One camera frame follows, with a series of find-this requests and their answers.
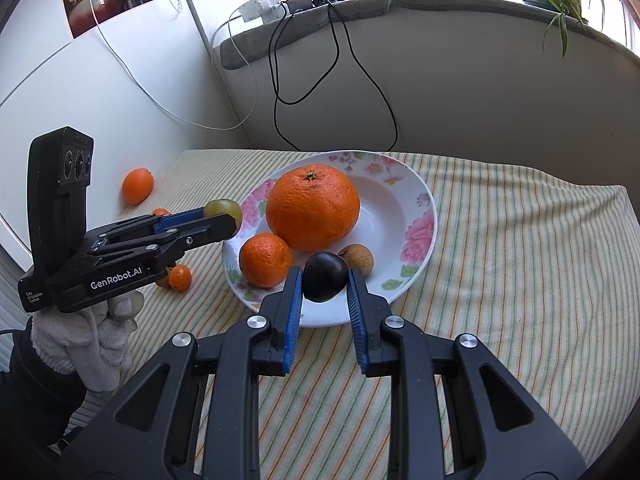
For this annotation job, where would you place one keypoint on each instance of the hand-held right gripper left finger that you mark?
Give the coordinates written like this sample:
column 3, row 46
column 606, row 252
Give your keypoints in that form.
column 294, row 320

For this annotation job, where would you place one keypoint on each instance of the white cabinet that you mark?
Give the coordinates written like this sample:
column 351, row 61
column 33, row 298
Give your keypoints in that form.
column 75, row 110

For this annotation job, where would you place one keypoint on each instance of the brown round fruit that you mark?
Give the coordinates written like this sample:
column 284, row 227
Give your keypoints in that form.
column 360, row 259

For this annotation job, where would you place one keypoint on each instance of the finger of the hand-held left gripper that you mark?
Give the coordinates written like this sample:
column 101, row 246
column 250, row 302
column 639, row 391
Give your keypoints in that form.
column 187, row 217
column 210, row 230

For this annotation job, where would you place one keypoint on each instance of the striped table cloth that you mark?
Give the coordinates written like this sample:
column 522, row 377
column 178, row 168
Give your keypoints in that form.
column 500, row 285

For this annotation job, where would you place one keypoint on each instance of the medium mandarin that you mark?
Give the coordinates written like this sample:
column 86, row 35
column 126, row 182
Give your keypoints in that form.
column 264, row 260

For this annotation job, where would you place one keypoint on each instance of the smooth round orange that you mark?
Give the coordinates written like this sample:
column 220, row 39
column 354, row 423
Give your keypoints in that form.
column 136, row 186

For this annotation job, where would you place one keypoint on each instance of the person's left hand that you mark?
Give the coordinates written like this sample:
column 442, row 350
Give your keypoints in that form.
column 95, row 340

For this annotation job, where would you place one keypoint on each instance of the dark purple plum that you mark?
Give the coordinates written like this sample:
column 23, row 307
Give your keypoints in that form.
column 325, row 277

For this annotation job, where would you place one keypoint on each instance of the person's left forearm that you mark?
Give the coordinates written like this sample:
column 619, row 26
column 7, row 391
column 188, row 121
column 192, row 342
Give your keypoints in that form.
column 35, row 395

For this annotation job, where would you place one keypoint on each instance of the green plum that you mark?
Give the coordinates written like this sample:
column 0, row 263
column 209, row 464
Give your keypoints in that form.
column 225, row 206

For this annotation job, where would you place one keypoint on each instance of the floral white plate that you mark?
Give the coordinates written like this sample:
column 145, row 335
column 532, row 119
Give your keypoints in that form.
column 390, row 220

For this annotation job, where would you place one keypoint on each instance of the tiny tangerine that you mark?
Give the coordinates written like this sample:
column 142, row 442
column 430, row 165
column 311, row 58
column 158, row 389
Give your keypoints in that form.
column 180, row 277

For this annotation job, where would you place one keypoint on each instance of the black device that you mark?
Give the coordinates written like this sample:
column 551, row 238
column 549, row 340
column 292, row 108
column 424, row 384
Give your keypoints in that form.
column 305, row 2

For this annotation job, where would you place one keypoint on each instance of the grey window sill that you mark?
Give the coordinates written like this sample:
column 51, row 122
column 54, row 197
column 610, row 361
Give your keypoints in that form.
column 450, row 10

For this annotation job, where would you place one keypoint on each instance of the small mandarin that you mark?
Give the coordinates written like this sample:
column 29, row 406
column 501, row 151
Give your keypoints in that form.
column 160, row 212

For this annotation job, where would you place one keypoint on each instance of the large bumpy mandarin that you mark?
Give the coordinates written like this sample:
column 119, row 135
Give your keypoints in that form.
column 312, row 207

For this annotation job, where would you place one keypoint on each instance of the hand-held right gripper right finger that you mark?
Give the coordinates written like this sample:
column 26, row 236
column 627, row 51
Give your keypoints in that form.
column 357, row 320

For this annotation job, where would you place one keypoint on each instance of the white power adapter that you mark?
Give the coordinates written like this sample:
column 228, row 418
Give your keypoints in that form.
column 251, row 11

